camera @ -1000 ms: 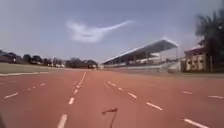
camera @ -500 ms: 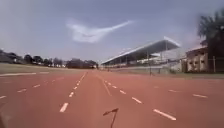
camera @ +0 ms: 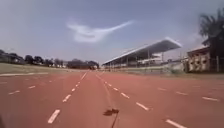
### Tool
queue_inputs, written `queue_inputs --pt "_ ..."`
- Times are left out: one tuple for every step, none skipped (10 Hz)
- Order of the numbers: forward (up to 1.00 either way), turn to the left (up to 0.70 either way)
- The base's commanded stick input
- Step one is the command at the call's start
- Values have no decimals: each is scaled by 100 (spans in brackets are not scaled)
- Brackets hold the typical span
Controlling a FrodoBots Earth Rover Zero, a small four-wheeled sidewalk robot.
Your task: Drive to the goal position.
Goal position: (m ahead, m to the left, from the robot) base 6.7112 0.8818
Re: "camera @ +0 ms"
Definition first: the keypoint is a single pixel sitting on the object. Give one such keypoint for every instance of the pale fence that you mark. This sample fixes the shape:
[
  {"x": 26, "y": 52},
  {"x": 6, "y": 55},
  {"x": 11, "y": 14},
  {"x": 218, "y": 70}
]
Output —
[{"x": 150, "y": 69}]

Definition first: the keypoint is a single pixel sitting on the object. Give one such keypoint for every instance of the tan building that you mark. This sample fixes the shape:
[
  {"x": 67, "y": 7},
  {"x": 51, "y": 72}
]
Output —
[{"x": 200, "y": 60}]

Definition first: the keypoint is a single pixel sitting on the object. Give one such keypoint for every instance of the red running track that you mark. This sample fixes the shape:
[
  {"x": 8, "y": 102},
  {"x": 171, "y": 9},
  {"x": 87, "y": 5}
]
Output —
[{"x": 90, "y": 106}]

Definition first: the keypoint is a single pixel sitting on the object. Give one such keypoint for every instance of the distant row of trees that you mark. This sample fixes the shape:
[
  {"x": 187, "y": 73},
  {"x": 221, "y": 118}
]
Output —
[{"x": 78, "y": 64}]

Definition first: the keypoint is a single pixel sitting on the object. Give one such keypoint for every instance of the pale kerb strip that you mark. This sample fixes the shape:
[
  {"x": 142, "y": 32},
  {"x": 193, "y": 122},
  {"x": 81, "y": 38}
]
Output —
[{"x": 23, "y": 74}]

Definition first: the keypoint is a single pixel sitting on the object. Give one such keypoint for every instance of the tall dark trees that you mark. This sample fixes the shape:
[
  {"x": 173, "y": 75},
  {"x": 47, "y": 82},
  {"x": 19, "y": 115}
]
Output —
[{"x": 215, "y": 30}]

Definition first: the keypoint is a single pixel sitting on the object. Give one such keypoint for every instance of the grandstand with slanted roof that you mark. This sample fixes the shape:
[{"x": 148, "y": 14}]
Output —
[{"x": 146, "y": 51}]

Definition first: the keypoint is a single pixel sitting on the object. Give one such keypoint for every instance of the grass verge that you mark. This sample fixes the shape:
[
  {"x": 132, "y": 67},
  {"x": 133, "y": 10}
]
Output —
[{"x": 173, "y": 75}]

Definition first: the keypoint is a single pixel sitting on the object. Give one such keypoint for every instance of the dry grass field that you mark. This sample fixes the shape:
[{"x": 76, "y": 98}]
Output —
[{"x": 23, "y": 68}]

